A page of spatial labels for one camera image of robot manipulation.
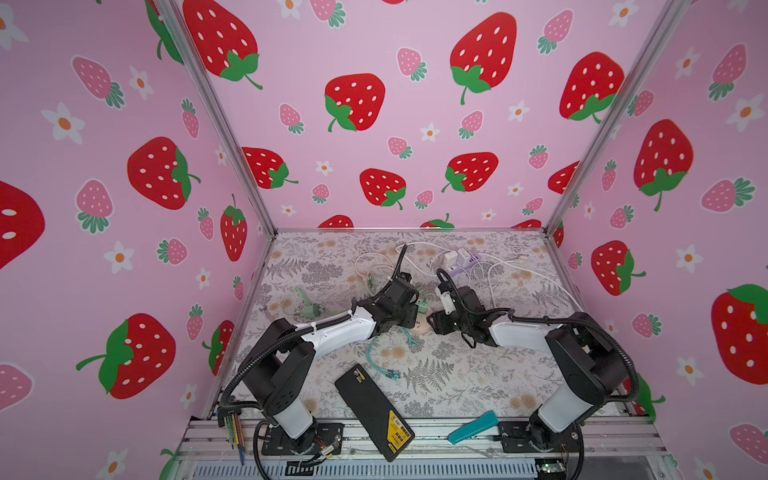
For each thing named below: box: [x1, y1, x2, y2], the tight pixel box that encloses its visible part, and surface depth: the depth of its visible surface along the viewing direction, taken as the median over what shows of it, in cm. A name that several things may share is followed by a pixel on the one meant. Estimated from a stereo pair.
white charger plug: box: [443, 248, 471, 268], surface depth 106 cm
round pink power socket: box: [410, 313, 431, 334], surface depth 94 cm
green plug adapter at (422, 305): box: [415, 299, 429, 314], surface depth 93 cm
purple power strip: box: [444, 252, 481, 277], surface depth 109 cm
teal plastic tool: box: [447, 410, 499, 445], surface depth 78 cm
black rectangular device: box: [334, 364, 416, 462], surface depth 79 cm
